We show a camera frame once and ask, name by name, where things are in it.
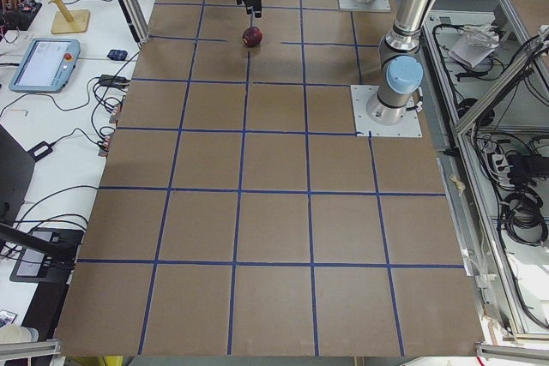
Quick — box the dark red apple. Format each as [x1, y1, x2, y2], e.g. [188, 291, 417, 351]
[242, 26, 263, 48]

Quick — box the small blue device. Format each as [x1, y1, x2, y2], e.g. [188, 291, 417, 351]
[106, 49, 128, 61]

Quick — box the teach pendant tablet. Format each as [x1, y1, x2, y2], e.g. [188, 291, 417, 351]
[9, 38, 81, 93]

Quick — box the black monitor stand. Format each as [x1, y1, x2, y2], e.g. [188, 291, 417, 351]
[1, 129, 83, 284]

